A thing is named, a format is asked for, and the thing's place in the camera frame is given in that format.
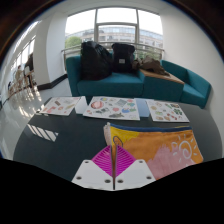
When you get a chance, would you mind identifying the black plastic bag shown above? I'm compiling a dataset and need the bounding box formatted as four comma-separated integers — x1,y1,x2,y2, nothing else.
80,40,113,81

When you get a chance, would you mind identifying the person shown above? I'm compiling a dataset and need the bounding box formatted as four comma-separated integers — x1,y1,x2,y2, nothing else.
14,64,25,91
24,53,35,88

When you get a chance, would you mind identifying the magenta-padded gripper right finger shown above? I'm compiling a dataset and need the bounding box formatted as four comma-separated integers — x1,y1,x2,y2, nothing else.
114,145,157,191

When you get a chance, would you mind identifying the teal sectional sofa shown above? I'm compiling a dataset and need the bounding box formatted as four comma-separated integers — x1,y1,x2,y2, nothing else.
65,54,212,109

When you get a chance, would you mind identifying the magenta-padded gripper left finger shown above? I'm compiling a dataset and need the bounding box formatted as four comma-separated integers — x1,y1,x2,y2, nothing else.
71,145,115,191

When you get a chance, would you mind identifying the brown jacket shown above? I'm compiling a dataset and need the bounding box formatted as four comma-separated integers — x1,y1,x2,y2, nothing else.
132,55,171,77

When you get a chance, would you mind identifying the orange pink yellow printed towel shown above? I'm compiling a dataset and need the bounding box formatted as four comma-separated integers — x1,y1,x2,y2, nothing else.
103,122,204,181

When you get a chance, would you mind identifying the black backpack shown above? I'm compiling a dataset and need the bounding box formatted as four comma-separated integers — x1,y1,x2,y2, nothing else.
111,42,136,74

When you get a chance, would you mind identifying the wooden sofa table top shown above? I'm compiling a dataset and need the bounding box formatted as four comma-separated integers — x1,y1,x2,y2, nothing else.
139,68,185,85

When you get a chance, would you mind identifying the sticker sheet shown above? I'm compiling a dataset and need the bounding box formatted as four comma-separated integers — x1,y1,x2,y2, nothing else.
39,96,82,117
83,96,141,121
145,99,190,123

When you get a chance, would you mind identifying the metal window railing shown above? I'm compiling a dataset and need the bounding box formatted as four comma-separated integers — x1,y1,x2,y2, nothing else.
60,41,165,71

